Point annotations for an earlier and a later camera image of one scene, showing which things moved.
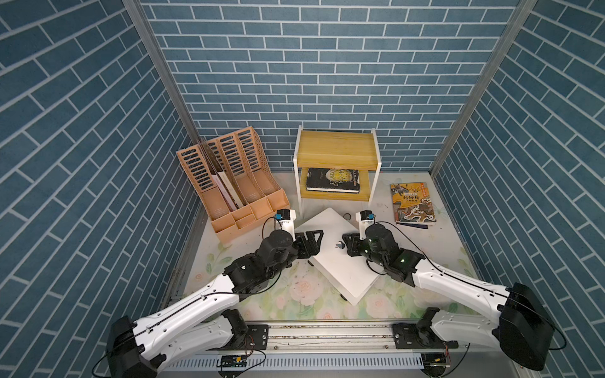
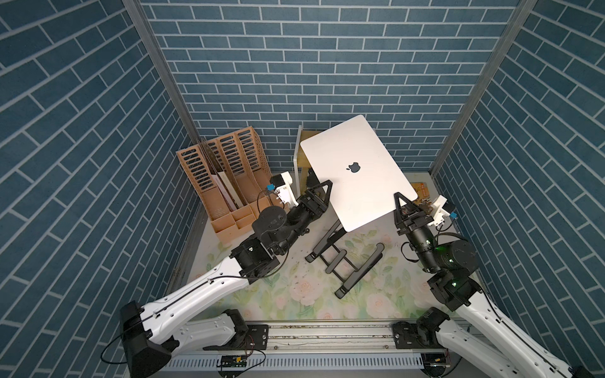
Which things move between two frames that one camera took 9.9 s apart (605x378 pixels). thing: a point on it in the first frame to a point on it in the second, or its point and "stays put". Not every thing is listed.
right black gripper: x=353 y=242 to x=417 y=220
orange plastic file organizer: x=235 y=178 stays put
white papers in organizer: x=231 y=198 stays put
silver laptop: x=349 y=275 to x=365 y=179
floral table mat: x=306 y=294 stays put
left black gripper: x=312 y=249 to x=311 y=208
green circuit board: x=232 y=361 stays put
